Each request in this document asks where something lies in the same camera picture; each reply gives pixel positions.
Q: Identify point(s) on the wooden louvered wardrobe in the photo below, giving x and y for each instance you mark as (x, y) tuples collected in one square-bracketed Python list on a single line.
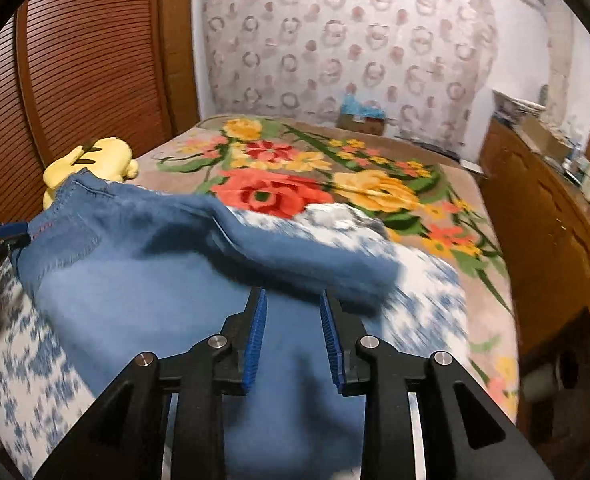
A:
[(90, 60)]

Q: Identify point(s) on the blue plastic bag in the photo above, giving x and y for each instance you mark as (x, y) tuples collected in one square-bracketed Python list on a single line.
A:
[(362, 107)]

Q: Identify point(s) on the flat cardboard box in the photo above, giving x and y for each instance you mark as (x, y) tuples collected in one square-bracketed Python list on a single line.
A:
[(545, 140)]

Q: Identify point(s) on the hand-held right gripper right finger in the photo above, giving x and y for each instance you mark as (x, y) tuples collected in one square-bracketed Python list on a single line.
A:
[(331, 345)]

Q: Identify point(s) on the blue and white floral quilt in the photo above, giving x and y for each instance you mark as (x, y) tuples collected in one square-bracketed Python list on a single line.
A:
[(15, 360)]

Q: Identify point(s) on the toilet paper roll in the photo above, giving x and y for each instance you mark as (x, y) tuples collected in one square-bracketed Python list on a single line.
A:
[(545, 377)]

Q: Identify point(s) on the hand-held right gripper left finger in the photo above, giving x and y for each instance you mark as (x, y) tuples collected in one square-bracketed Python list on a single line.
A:
[(255, 340)]

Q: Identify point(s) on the blue denim pants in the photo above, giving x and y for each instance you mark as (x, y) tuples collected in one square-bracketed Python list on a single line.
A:
[(150, 270)]

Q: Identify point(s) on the colourful floral blanket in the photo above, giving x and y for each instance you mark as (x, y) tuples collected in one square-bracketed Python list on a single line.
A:
[(285, 185)]

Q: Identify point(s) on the small cardboard box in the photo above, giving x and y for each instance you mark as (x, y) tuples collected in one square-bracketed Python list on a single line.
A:
[(360, 125)]

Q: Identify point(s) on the yellow plush toy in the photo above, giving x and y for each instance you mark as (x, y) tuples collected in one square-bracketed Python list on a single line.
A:
[(107, 155)]

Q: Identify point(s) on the pile of papers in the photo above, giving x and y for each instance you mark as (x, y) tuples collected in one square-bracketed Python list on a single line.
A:
[(515, 107)]

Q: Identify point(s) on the wooden dresser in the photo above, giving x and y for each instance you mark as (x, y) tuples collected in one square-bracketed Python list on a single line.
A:
[(540, 240)]

